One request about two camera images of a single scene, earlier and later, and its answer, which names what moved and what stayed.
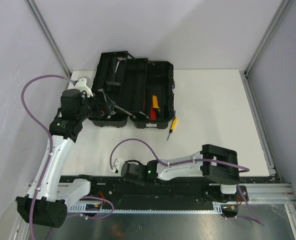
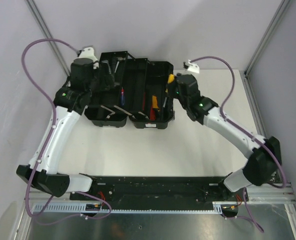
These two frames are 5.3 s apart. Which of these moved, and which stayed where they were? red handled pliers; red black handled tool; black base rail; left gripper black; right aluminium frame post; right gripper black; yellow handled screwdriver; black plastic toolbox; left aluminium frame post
Moved: right gripper black; yellow handled screwdriver; left gripper black
Stayed: black base rail; left aluminium frame post; black plastic toolbox; right aluminium frame post; red handled pliers; red black handled tool
